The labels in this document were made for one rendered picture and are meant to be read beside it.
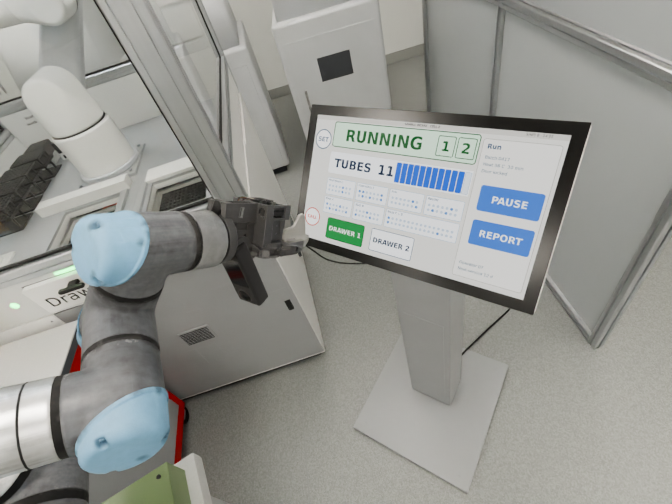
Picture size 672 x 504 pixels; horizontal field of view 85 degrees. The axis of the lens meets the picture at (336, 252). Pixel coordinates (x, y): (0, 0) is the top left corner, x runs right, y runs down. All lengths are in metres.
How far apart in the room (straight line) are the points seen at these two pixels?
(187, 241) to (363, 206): 0.41
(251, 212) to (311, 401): 1.28
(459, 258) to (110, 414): 0.56
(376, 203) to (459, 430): 1.04
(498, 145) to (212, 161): 0.66
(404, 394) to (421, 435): 0.16
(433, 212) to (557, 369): 1.17
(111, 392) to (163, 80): 0.67
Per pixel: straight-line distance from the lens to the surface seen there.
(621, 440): 1.71
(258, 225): 0.54
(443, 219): 0.70
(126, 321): 0.46
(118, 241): 0.41
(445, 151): 0.70
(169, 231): 0.44
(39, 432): 0.42
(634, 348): 1.89
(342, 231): 0.79
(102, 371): 0.43
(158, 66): 0.92
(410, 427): 1.57
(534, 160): 0.68
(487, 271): 0.69
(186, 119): 0.95
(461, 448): 1.55
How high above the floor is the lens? 1.54
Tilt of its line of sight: 45 degrees down
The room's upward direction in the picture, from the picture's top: 19 degrees counter-clockwise
